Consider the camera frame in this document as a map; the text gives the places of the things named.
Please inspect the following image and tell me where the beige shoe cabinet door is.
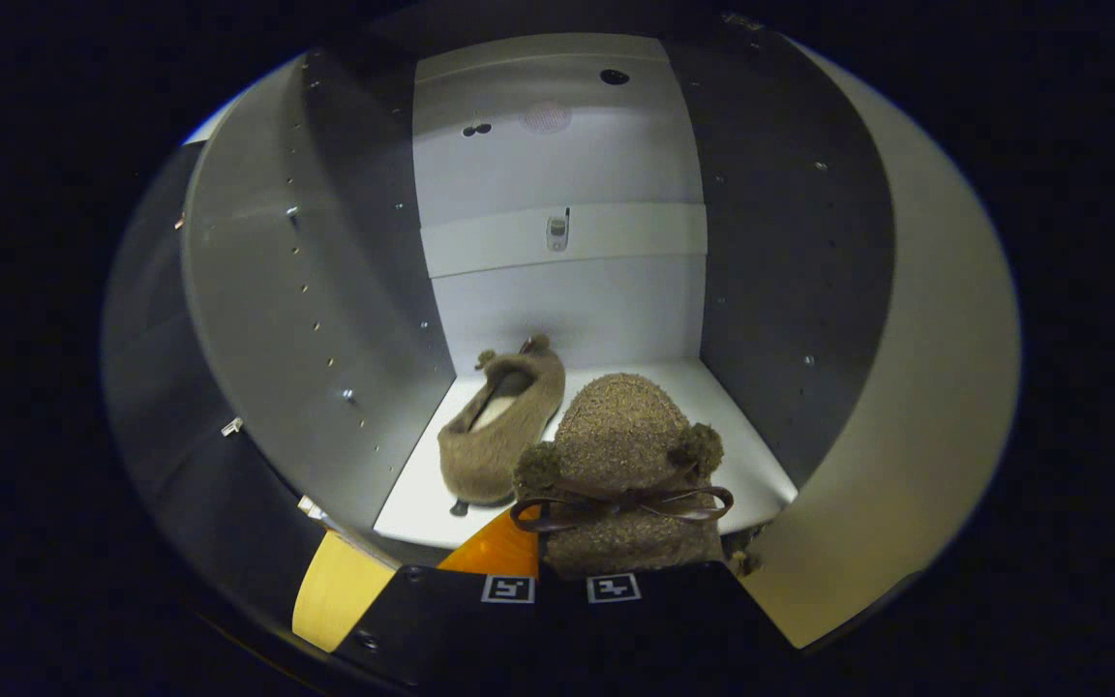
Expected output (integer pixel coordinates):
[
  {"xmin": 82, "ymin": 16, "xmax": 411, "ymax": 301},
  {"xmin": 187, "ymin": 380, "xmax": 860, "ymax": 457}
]
[{"xmin": 739, "ymin": 44, "xmax": 1023, "ymax": 652}]

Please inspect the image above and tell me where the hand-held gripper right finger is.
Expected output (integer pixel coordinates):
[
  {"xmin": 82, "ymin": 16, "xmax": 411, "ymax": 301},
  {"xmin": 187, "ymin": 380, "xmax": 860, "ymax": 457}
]
[{"xmin": 557, "ymin": 561, "xmax": 800, "ymax": 697}]

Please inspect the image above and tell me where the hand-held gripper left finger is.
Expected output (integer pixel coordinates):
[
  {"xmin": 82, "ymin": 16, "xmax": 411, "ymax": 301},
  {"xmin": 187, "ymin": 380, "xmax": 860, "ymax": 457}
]
[{"xmin": 335, "ymin": 508, "xmax": 558, "ymax": 697}]

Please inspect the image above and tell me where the brown fuzzy shoe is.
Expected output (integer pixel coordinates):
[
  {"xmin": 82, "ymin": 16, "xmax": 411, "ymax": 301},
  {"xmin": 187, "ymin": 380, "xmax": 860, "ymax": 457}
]
[
  {"xmin": 509, "ymin": 373, "xmax": 736, "ymax": 581},
  {"xmin": 437, "ymin": 335, "xmax": 567, "ymax": 507}
]

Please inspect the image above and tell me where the grey shoe cabinet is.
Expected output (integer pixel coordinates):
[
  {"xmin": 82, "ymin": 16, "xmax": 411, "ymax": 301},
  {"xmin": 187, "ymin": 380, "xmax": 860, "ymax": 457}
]
[{"xmin": 180, "ymin": 34, "xmax": 897, "ymax": 574}]

